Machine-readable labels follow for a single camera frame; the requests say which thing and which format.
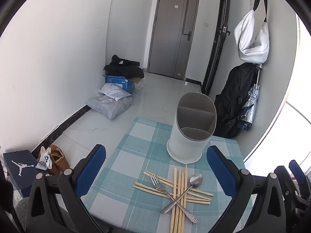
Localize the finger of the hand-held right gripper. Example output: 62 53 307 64
274 165 304 199
289 160 311 195

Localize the dark blue shoe box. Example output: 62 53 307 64
3 152 49 198

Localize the white shoulder bag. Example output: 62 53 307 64
234 0 271 65

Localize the silver hammered fork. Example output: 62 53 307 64
150 174 201 224

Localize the grey parcel bag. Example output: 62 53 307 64
87 95 133 120

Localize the bright window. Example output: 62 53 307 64
244 15 311 175

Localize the grey entrance door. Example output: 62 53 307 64
147 0 201 80

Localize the white parcel bag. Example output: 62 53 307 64
98 83 132 102

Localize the black framed door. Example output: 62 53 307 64
201 0 232 95

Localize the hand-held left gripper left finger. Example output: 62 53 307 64
25 144 107 233

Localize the silver folded umbrella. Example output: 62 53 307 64
237 63 264 130

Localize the blue cardboard box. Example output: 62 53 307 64
105 75 136 94

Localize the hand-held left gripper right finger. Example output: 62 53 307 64
206 145 287 233

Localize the teal checked tablecloth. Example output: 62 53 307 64
80 116 254 233

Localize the grey fabric stool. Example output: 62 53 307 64
15 196 78 233

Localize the pile of wooden chopsticks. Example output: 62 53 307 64
132 164 214 233

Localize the black backpack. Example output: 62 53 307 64
213 63 259 139

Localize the white sock bundle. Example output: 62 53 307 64
36 146 52 170

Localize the silver hammered spoon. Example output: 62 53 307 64
159 173 204 215

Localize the white oval utensil holder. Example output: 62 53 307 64
166 92 217 164

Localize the black clothes pile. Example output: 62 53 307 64
104 55 145 80

